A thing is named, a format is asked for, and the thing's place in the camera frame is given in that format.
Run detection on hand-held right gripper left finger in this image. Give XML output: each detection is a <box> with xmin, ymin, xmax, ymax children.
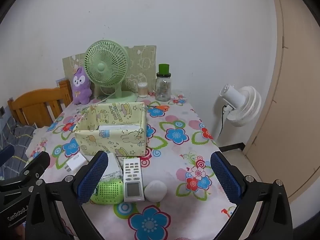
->
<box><xmin>25</xmin><ymin>151</ymin><xmax>109</xmax><ymax>240</ymax></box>

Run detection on white rectangular box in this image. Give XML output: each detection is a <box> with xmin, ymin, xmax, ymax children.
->
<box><xmin>98</xmin><ymin>124</ymin><xmax>140</xmax><ymax>132</ymax></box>

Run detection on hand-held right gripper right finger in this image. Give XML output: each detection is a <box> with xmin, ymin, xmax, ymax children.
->
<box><xmin>210</xmin><ymin>151</ymin><xmax>293</xmax><ymax>240</ymax></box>

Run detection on floral tablecloth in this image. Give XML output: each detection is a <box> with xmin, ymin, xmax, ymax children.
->
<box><xmin>25</xmin><ymin>90</ymin><xmax>240</xmax><ymax>240</ymax></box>

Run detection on cotton swab container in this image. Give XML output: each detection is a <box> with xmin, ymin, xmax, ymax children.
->
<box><xmin>137</xmin><ymin>82</ymin><xmax>148</xmax><ymax>98</ymax></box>

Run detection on black fan cable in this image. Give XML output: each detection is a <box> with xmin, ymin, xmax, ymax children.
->
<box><xmin>217</xmin><ymin>104</ymin><xmax>227</xmax><ymax>147</ymax></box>

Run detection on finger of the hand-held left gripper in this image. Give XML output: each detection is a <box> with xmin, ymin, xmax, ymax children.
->
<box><xmin>0</xmin><ymin>144</ymin><xmax>15</xmax><ymax>167</ymax></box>
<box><xmin>0</xmin><ymin>151</ymin><xmax>51</xmax><ymax>193</ymax></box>

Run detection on green printed cardboard sheet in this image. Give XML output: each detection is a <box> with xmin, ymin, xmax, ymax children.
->
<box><xmin>62</xmin><ymin>45</ymin><xmax>157</xmax><ymax>98</ymax></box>

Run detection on white card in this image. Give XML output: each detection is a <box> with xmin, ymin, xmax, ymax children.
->
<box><xmin>65</xmin><ymin>154</ymin><xmax>87</xmax><ymax>173</ymax></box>

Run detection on white plastic packet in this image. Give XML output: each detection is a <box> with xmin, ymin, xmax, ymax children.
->
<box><xmin>100</xmin><ymin>152</ymin><xmax>123</xmax><ymax>183</ymax></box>

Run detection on green perforated plastic gadget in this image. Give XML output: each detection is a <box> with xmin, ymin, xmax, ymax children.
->
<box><xmin>90</xmin><ymin>179</ymin><xmax>125</xmax><ymax>205</ymax></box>

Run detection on grey plaid bedding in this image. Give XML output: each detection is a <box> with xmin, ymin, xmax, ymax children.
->
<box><xmin>0</xmin><ymin>116</ymin><xmax>35</xmax><ymax>180</ymax></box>

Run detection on white fan cable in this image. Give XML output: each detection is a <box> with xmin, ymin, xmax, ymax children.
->
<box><xmin>92</xmin><ymin>90</ymin><xmax>119</xmax><ymax>105</ymax></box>

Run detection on yellow printed fabric box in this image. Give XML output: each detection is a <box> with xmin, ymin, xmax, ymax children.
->
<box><xmin>72</xmin><ymin>102</ymin><xmax>148</xmax><ymax>157</ymax></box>

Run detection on white rounded case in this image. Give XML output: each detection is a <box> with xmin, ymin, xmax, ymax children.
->
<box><xmin>144</xmin><ymin>180</ymin><xmax>167</xmax><ymax>202</ymax></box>

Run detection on glass jar with green lid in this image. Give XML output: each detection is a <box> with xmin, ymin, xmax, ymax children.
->
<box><xmin>155</xmin><ymin>64</ymin><xmax>172</xmax><ymax>102</ymax></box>

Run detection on white remote control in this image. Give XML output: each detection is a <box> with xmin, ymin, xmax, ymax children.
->
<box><xmin>123</xmin><ymin>157</ymin><xmax>145</xmax><ymax>203</ymax></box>

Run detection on beige door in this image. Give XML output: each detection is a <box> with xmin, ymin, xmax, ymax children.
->
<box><xmin>245</xmin><ymin>0</ymin><xmax>320</xmax><ymax>203</ymax></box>

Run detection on orange handled scissors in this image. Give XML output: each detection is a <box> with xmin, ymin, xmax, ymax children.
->
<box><xmin>147</xmin><ymin>104</ymin><xmax>170</xmax><ymax>112</ymax></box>

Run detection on white floor fan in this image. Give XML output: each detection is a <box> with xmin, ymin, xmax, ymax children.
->
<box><xmin>219</xmin><ymin>84</ymin><xmax>262</xmax><ymax>127</ymax></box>

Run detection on purple plush toy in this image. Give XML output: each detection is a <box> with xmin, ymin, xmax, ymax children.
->
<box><xmin>72</xmin><ymin>66</ymin><xmax>92</xmax><ymax>105</ymax></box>

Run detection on green desk fan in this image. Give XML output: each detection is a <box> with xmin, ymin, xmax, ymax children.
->
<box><xmin>84</xmin><ymin>40</ymin><xmax>138</xmax><ymax>103</ymax></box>

